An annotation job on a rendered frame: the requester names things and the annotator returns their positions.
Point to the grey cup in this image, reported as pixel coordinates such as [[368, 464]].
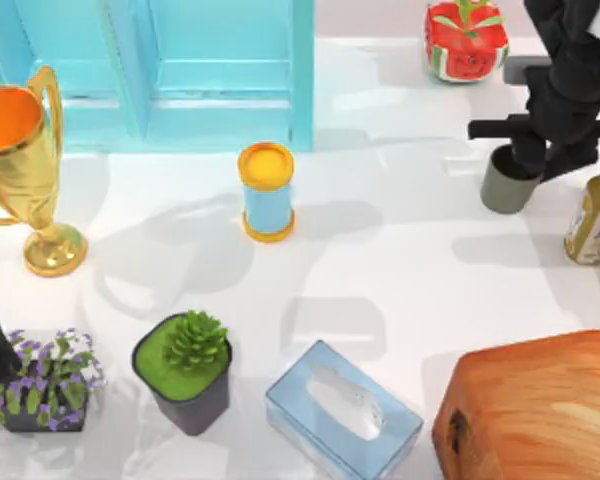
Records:
[[502, 192]]

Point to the grey rounded box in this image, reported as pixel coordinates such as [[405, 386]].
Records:
[[520, 69]]

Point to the yellow green bottle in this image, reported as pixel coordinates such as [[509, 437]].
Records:
[[592, 220]]

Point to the watermelon plant pot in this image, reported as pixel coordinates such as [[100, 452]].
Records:
[[462, 52]]

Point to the wooden block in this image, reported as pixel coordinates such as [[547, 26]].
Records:
[[535, 410]]

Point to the blue and yellow can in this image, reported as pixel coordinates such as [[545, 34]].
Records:
[[267, 200]]

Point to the light blue rack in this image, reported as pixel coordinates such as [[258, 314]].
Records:
[[220, 70]]

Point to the blue tissue box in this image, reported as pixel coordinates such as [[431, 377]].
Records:
[[325, 430]]

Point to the black pot green succulent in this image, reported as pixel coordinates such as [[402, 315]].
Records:
[[185, 370]]

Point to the gold trophy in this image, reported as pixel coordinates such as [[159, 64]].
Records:
[[22, 170]]

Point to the black pot purple flowers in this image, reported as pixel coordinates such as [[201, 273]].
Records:
[[45, 395]]

